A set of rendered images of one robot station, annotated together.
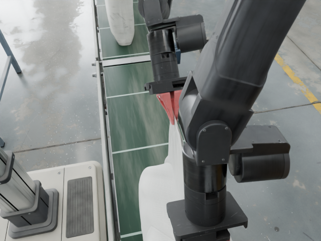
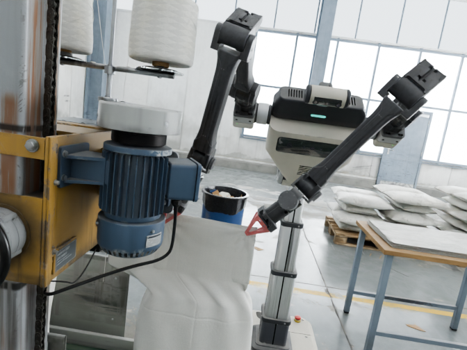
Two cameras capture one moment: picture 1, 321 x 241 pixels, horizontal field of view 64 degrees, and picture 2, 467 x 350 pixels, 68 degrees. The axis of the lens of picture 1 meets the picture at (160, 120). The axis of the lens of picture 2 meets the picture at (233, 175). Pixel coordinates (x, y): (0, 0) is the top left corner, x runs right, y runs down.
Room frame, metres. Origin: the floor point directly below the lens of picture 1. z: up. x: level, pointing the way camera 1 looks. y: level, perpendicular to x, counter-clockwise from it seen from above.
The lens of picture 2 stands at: (0.57, -1.09, 1.43)
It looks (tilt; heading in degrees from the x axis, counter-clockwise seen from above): 10 degrees down; 104
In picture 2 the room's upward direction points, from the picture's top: 8 degrees clockwise
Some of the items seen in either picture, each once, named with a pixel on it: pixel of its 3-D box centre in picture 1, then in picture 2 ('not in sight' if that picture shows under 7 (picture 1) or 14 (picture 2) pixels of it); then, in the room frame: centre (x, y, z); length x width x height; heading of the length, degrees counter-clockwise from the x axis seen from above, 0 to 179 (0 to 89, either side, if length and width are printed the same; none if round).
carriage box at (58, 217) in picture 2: not in sight; (40, 190); (-0.07, -0.42, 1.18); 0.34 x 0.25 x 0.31; 102
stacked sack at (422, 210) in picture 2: not in sight; (408, 203); (1.73, 3.84, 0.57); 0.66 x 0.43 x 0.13; 102
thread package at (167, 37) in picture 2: not in sight; (163, 32); (0.13, -0.26, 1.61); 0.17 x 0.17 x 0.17
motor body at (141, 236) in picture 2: not in sight; (134, 197); (0.17, -0.40, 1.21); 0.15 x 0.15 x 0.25
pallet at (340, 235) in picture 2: not in sight; (374, 235); (1.39, 3.76, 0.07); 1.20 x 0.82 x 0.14; 10
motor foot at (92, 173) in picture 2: not in sight; (93, 166); (0.09, -0.45, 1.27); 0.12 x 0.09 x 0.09; 102
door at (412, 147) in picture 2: not in sight; (403, 151); (2.44, 8.53, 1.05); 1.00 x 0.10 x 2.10; 12
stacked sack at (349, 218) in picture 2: not in sight; (360, 219); (1.14, 3.47, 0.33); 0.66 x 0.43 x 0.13; 12
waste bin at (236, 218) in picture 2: not in sight; (221, 222); (-0.32, 2.18, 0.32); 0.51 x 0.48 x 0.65; 102
